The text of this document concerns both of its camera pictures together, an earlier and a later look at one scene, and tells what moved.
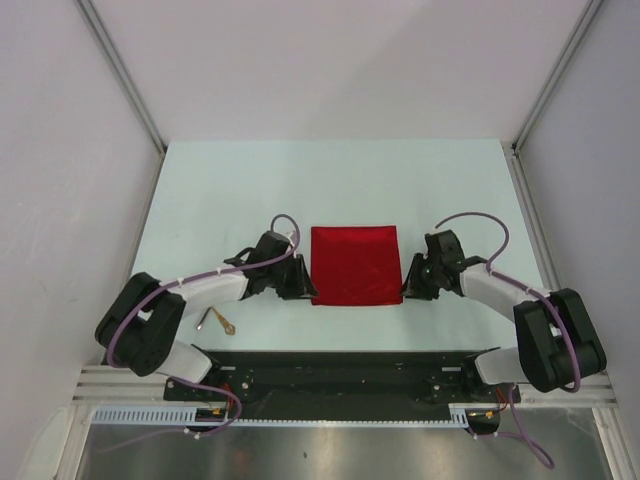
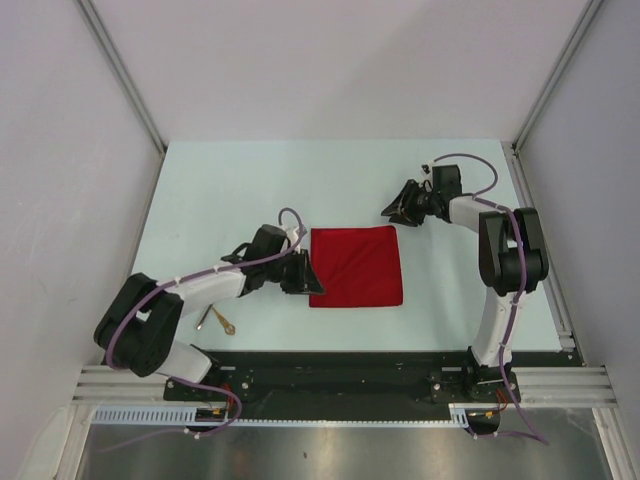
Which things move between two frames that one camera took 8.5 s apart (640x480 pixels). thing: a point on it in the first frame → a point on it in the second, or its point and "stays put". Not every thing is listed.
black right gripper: x=411 y=288 → x=401 y=204
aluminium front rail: x=101 y=384 stays put
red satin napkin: x=355 y=265 stays put
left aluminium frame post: x=114 y=61 stays put
